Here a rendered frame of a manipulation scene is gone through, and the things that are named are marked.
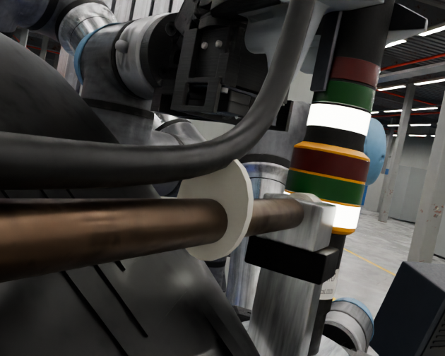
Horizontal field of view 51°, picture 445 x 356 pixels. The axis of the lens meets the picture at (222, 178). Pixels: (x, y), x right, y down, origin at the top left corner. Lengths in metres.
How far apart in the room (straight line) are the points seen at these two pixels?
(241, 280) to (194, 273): 0.44
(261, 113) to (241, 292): 0.53
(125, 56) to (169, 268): 0.25
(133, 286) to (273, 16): 0.18
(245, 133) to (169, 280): 0.09
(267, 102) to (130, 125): 0.31
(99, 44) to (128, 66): 0.06
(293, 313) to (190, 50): 0.19
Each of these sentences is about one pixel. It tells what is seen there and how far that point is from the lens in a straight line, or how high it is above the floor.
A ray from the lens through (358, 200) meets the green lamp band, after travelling 0.26.
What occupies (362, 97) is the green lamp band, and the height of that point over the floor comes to 1.43.
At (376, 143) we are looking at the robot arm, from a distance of 0.79.
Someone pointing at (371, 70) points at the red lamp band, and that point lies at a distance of 0.27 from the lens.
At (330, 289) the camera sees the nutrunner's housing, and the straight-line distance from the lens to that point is 0.27.
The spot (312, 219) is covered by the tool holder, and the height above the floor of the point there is 1.37.
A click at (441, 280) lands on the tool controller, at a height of 1.24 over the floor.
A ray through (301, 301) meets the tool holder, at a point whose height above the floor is 1.32.
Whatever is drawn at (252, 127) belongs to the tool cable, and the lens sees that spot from 0.16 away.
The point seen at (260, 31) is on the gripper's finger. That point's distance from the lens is 0.29.
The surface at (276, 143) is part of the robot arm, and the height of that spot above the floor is 1.42.
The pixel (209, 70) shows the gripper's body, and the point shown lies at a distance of 0.32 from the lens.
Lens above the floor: 1.39
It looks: 3 degrees down
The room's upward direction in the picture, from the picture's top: 11 degrees clockwise
